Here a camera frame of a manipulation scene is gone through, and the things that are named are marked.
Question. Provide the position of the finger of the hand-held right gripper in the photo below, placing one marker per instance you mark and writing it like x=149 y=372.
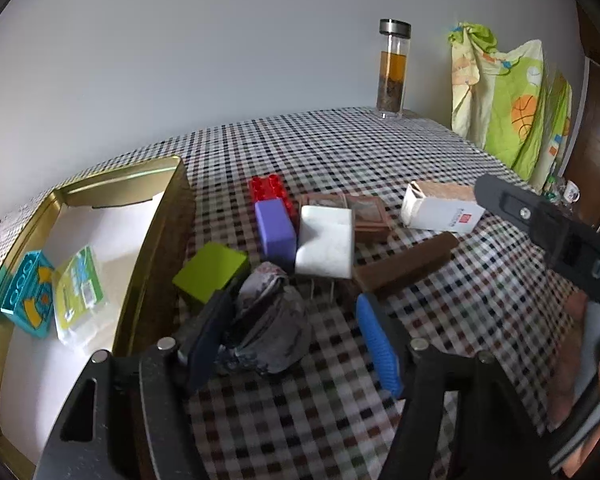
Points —
x=540 y=220

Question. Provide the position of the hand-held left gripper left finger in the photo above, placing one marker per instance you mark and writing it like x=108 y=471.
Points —
x=207 y=340

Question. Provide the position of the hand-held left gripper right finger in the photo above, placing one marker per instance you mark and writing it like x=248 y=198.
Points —
x=377 y=345

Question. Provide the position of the grey mottled lump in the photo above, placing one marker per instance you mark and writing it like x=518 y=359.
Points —
x=275 y=325

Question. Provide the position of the green block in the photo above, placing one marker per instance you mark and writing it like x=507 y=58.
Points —
x=210 y=267

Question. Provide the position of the white and orange patterned box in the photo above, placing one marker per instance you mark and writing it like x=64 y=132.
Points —
x=440 y=210

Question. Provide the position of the gold metal tin box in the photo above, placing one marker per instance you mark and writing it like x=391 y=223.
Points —
x=170 y=240

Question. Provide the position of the white charger plug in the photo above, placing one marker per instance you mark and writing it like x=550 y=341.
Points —
x=325 y=240

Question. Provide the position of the person's right hand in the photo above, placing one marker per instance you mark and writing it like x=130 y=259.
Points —
x=567 y=360

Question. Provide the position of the small white cup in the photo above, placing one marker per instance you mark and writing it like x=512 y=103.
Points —
x=571 y=191

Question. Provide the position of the brown bar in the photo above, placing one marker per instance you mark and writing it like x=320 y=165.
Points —
x=405 y=265

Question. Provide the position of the green and yellow printed cloth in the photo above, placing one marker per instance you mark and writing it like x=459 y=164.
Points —
x=510 y=110

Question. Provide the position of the pink-brown patterned box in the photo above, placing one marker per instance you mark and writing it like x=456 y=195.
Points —
x=370 y=220

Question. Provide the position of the purple block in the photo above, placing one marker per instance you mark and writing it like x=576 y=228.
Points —
x=275 y=230

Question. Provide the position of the green and white packet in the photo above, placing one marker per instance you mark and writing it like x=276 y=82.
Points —
x=80 y=285

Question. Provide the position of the white paper lining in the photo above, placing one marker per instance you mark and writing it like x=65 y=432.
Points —
x=105 y=225

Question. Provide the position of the red studded brick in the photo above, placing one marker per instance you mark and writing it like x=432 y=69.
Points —
x=267 y=187

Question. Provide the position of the teal and yellow toy block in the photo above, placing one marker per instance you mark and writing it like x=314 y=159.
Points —
x=27 y=280

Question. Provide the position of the checkered tablecloth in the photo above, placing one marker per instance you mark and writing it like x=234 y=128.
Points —
x=330 y=160

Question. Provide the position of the glass tea bottle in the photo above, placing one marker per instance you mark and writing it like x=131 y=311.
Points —
x=394 y=70

